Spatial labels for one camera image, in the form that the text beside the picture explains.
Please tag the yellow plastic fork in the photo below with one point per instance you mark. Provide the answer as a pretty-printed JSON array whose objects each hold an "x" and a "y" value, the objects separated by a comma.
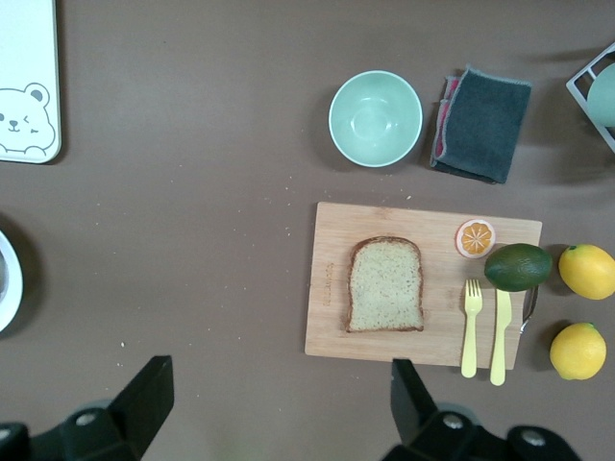
[{"x": 470, "y": 341}]

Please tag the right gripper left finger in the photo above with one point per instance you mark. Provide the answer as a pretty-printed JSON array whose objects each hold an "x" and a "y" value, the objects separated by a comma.
[{"x": 139, "y": 398}]

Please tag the wooden cutting board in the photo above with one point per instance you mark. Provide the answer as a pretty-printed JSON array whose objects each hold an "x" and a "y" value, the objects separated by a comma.
[{"x": 331, "y": 288}]

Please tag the pink folded cloth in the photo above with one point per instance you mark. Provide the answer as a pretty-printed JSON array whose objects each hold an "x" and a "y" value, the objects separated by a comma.
[{"x": 443, "y": 120}]

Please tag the grey folded cloth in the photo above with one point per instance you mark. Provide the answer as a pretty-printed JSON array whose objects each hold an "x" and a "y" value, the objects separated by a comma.
[{"x": 485, "y": 125}]

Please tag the cream bear print tray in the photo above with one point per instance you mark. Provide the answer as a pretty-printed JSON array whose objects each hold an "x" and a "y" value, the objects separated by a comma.
[{"x": 24, "y": 48}]

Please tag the yellow plastic knife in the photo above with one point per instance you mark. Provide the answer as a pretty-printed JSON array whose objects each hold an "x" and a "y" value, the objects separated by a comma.
[{"x": 500, "y": 336}]

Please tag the plain bread slice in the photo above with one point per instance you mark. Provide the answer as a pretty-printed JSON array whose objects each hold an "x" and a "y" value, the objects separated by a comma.
[{"x": 384, "y": 285}]

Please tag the white round plate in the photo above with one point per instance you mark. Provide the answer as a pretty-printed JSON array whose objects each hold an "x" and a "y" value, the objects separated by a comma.
[{"x": 14, "y": 312}]

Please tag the yellow lemon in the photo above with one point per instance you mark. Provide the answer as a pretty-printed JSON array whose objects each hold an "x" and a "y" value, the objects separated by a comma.
[
  {"x": 578, "y": 351},
  {"x": 587, "y": 272}
]

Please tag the orange half slice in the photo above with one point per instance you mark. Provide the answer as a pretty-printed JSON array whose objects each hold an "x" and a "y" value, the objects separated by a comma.
[{"x": 475, "y": 239}]

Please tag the green avocado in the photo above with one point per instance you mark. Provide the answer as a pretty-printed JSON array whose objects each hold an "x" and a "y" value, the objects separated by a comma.
[{"x": 518, "y": 267}]

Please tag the pale green bowl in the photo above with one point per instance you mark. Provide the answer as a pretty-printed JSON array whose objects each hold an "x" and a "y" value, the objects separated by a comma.
[{"x": 375, "y": 120}]

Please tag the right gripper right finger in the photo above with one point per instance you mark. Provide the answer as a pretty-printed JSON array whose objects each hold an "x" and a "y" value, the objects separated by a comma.
[{"x": 418, "y": 413}]

